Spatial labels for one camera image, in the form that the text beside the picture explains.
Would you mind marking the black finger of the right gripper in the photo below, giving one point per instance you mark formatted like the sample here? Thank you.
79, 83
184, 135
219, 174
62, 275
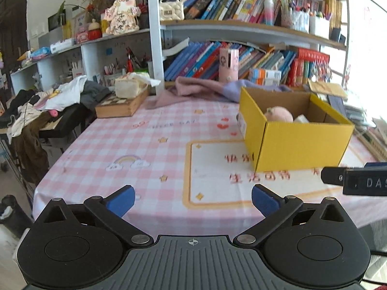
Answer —
333, 175

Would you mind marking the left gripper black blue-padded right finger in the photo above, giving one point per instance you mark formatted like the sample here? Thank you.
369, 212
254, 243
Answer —
276, 211

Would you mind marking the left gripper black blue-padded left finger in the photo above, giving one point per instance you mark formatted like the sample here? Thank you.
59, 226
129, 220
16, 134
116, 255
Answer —
109, 212

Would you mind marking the beige sponge block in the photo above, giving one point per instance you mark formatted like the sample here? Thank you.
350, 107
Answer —
301, 119

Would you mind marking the yellow cardboard box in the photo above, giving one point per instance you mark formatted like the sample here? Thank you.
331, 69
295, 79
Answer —
274, 146

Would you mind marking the pink plush toy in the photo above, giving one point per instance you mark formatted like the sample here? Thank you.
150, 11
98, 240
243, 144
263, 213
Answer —
278, 114

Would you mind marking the pink checkered tablecloth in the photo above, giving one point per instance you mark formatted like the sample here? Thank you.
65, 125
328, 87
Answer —
190, 171

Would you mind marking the black side bench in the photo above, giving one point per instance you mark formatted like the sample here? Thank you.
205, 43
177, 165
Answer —
60, 133

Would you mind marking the wooden chess box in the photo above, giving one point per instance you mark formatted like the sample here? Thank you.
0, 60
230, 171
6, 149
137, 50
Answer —
114, 107

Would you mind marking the red book set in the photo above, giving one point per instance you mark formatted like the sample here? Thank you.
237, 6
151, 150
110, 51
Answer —
307, 65

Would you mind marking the dark grey garment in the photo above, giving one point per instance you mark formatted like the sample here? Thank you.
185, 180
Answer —
92, 94

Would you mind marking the orange white carton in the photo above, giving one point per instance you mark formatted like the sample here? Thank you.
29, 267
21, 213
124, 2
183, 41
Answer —
265, 77

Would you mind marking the white t-shirt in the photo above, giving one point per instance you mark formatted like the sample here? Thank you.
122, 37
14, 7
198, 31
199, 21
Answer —
66, 95

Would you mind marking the cream tissue pack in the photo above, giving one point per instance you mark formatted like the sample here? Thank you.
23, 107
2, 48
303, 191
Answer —
132, 84

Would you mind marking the pen holder cup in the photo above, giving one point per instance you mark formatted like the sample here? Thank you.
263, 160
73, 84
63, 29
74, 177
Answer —
109, 80

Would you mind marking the pink purple cloth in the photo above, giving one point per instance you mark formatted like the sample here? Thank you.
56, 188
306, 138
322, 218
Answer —
187, 88

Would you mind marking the pink cylindrical case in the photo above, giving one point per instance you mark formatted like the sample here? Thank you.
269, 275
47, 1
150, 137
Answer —
228, 65

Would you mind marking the white metal bookshelf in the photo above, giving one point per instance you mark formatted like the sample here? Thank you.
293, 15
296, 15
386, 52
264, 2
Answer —
160, 35

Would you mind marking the white quilted handbag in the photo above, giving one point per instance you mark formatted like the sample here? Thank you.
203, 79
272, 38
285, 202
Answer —
169, 11

